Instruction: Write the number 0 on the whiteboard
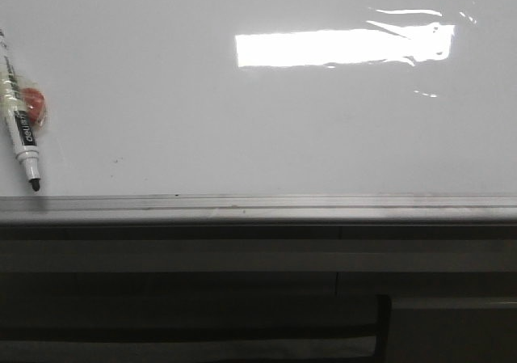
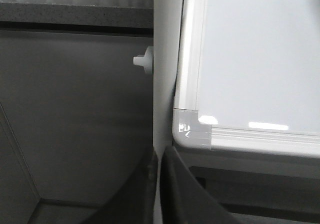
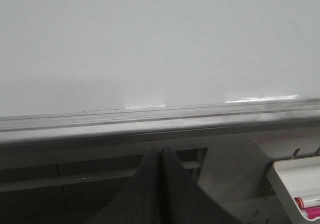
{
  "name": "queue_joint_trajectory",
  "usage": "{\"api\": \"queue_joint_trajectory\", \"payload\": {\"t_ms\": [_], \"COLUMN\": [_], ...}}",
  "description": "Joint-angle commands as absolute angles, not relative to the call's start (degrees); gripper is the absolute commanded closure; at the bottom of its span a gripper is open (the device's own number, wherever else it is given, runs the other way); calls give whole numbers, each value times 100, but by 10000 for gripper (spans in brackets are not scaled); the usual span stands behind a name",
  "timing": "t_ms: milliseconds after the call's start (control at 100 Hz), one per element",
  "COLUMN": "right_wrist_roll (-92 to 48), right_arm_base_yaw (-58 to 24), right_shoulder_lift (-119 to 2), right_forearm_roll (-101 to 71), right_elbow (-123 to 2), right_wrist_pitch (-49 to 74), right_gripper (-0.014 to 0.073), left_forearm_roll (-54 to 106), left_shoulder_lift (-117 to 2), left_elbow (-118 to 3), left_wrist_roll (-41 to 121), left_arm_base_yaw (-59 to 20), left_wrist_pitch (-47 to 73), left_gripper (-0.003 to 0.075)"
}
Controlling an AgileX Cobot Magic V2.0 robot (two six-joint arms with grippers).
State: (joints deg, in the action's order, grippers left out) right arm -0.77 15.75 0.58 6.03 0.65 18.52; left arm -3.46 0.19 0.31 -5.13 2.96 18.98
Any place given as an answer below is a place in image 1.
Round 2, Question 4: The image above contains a grey metal table frame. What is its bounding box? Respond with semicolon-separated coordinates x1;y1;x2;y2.
1;224;516;362

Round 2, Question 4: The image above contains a white whiteboard marker with tape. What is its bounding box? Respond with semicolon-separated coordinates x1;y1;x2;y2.
1;32;47;192

